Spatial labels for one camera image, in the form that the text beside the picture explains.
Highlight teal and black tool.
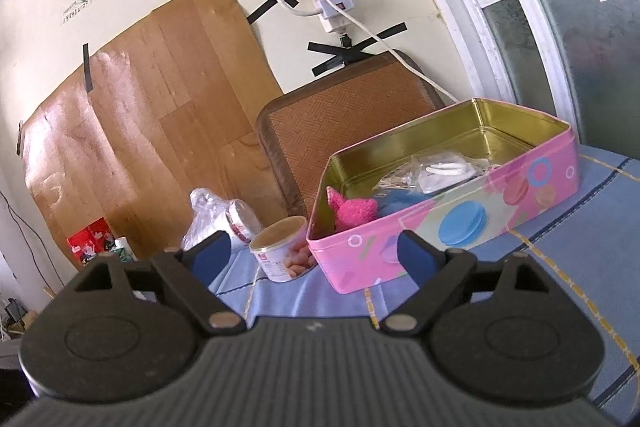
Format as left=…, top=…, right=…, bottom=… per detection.
left=373, top=188, right=431, bottom=218

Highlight pink fluffy cloth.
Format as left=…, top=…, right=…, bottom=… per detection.
left=326, top=186, right=378, bottom=232

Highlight white socket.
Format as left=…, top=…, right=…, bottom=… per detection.
left=374, top=150, right=497, bottom=196

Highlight paper cups in plastic bag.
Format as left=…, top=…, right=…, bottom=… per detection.
left=181, top=187, right=262, bottom=251

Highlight round white lidded tub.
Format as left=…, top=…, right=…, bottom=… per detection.
left=250, top=216, right=317, bottom=283

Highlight green white bottle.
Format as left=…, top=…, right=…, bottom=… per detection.
left=114, top=237, right=137, bottom=262

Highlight pink metal tin box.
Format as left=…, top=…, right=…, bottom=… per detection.
left=307, top=98, right=579, bottom=294

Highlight red snack bag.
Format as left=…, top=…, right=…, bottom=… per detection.
left=66, top=218, right=115, bottom=265

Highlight blue tablecloth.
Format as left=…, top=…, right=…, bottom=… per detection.
left=209, top=145, right=639, bottom=424

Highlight white framed glass door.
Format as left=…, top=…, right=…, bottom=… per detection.
left=435, top=0, right=639, bottom=157

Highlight wood pattern wall sheet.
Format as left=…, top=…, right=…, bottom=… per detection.
left=23, top=0, right=286, bottom=258

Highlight white power cable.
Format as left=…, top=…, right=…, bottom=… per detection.
left=304, top=0, right=459, bottom=104

